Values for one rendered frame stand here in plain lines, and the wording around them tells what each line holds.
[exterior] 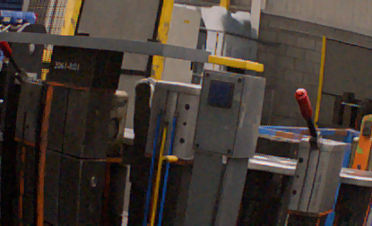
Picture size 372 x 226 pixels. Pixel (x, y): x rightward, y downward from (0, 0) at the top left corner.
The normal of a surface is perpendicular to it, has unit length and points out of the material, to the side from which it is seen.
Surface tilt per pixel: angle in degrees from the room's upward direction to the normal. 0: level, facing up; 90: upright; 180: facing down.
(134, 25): 91
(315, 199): 90
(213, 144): 90
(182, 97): 90
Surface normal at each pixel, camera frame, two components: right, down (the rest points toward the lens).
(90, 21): 0.83, 0.18
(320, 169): -0.48, -0.03
